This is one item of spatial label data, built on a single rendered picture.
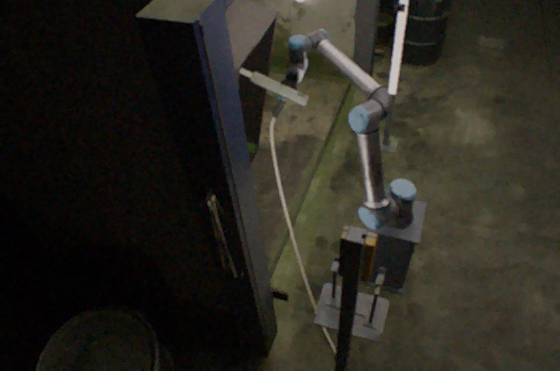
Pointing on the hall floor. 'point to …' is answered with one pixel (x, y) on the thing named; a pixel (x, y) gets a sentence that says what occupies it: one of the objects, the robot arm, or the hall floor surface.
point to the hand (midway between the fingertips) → (283, 96)
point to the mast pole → (392, 93)
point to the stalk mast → (355, 242)
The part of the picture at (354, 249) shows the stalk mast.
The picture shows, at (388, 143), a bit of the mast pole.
